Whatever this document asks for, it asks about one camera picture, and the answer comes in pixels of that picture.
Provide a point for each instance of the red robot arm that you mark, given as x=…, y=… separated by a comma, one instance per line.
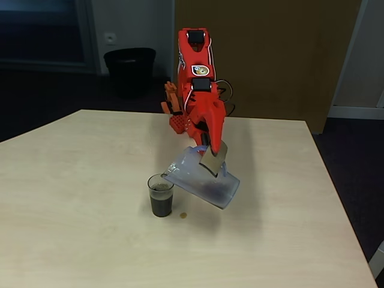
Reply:
x=195, y=57

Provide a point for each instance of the clear plastic cup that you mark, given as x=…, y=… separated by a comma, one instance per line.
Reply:
x=160, y=204

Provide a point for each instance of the orange table clamp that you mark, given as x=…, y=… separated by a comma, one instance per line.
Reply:
x=171, y=99

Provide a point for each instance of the black waste bin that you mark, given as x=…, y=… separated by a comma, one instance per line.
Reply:
x=129, y=75

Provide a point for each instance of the brown pin board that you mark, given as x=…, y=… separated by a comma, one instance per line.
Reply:
x=270, y=60

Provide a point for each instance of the dark window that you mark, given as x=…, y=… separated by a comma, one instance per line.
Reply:
x=39, y=30

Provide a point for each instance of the white wall socket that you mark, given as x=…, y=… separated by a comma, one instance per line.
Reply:
x=109, y=38

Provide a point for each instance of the white door frame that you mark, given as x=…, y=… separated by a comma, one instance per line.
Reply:
x=354, y=90

